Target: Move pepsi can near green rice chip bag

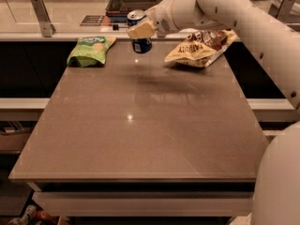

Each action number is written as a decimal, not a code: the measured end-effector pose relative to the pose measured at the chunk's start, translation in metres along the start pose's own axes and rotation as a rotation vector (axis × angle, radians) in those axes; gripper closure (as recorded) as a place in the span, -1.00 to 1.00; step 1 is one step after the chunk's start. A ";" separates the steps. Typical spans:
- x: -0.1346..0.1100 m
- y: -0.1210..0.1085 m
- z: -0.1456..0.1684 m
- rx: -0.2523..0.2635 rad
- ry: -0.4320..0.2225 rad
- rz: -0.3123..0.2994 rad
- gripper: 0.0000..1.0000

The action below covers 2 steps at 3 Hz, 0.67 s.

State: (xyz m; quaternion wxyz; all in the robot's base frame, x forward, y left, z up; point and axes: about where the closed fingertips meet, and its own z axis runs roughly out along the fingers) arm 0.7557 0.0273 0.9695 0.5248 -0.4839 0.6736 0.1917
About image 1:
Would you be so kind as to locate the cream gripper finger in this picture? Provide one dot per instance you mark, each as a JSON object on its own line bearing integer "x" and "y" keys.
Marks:
{"x": 143, "y": 29}

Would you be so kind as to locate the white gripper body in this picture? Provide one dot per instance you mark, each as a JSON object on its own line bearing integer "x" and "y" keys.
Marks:
{"x": 160, "y": 20}

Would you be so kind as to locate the blue pepsi can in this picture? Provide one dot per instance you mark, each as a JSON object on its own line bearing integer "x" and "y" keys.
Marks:
{"x": 141, "y": 45}

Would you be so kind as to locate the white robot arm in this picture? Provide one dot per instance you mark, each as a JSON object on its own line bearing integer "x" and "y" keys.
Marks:
{"x": 277, "y": 49}

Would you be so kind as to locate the yellow brown chip bag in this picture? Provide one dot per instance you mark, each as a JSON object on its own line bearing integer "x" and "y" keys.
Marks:
{"x": 202, "y": 48}

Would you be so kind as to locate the green rice chip bag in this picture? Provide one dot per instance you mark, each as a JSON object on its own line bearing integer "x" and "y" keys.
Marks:
{"x": 90, "y": 51}

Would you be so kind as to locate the white drawer front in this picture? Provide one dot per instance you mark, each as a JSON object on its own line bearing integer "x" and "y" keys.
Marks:
{"x": 149, "y": 204}

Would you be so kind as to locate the snack packages under table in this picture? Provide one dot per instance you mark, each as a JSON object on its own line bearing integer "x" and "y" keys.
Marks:
{"x": 34, "y": 216}

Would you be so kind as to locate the left metal glass bracket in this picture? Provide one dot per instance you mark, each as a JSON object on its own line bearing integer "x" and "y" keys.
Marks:
{"x": 46, "y": 26}

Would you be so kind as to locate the right metal glass bracket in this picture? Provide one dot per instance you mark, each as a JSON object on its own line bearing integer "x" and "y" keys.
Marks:
{"x": 284, "y": 10}

